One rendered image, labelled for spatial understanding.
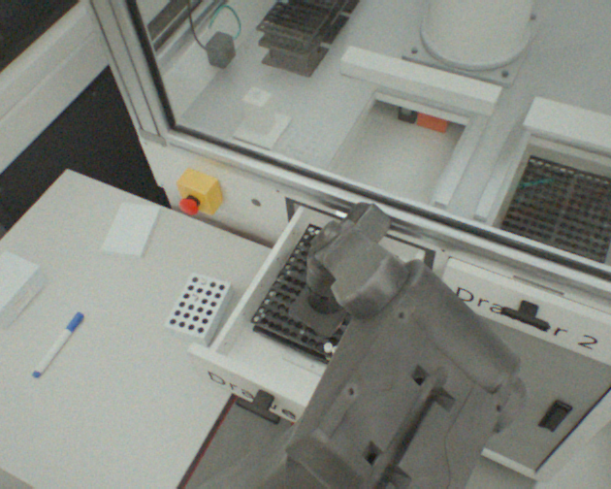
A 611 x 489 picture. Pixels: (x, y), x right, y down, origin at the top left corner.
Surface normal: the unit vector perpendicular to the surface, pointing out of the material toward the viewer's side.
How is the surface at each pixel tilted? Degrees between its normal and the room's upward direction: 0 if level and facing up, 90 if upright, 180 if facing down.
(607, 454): 0
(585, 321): 90
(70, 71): 90
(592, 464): 0
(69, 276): 0
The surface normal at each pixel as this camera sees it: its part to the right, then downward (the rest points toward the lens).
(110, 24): -0.45, 0.75
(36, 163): 0.89, 0.34
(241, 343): -0.06, -0.56
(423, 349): 0.42, -0.30
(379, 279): 0.19, -0.05
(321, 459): -0.36, 0.50
